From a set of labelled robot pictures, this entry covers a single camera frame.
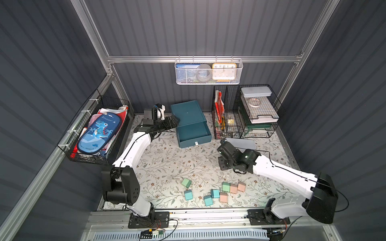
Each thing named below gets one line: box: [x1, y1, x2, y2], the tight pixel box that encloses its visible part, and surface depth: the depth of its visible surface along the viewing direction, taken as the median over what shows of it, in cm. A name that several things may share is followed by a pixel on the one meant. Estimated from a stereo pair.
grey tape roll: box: [196, 63, 213, 82], surface depth 89 cm
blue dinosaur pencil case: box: [77, 112, 123, 155], surface depth 67 cm
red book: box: [214, 89, 225, 125], surface depth 110 cm
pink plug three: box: [219, 192, 228, 203], surface depth 80 cm
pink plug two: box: [237, 181, 246, 193], surface depth 84 cm
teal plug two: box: [210, 188, 221, 199], surface depth 82 cm
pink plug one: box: [230, 183, 238, 194], surface depth 83 cm
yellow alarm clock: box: [212, 62, 238, 83], surface depth 90 cm
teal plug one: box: [183, 189, 193, 201], surface depth 82 cm
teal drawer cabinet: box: [170, 99, 213, 143], surface depth 92 cm
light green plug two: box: [221, 182, 231, 193], surface depth 84 cm
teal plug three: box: [203, 195, 214, 207], surface depth 80 cm
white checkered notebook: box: [240, 91, 280, 124], surface depth 98 cm
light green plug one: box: [181, 178, 192, 189], surface depth 86 cm
